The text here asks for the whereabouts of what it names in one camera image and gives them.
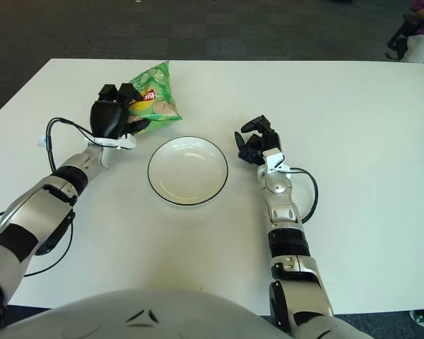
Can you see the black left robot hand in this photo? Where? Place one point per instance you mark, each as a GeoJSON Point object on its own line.
{"type": "Point", "coordinates": [106, 118]}

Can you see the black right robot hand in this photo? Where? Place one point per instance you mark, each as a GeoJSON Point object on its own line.
{"type": "Point", "coordinates": [271, 141]}

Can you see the green potato chips bag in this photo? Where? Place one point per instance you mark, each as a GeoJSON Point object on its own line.
{"type": "Point", "coordinates": [159, 88]}

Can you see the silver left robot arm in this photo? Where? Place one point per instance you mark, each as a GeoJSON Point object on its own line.
{"type": "Point", "coordinates": [32, 208]}

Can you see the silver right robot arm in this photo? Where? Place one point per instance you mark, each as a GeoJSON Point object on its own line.
{"type": "Point", "coordinates": [284, 212]}

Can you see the white plate with black rim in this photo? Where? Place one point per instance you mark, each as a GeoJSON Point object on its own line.
{"type": "Point", "coordinates": [187, 173]}

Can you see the black office chair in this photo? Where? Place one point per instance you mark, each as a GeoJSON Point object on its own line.
{"type": "Point", "coordinates": [397, 44]}

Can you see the seated person in purple shirt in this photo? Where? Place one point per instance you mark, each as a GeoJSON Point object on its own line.
{"type": "Point", "coordinates": [422, 47]}

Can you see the silver robot torso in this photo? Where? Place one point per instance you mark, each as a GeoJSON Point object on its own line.
{"type": "Point", "coordinates": [145, 318]}

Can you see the patterned sneaker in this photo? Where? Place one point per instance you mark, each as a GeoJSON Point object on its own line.
{"type": "Point", "coordinates": [418, 316]}

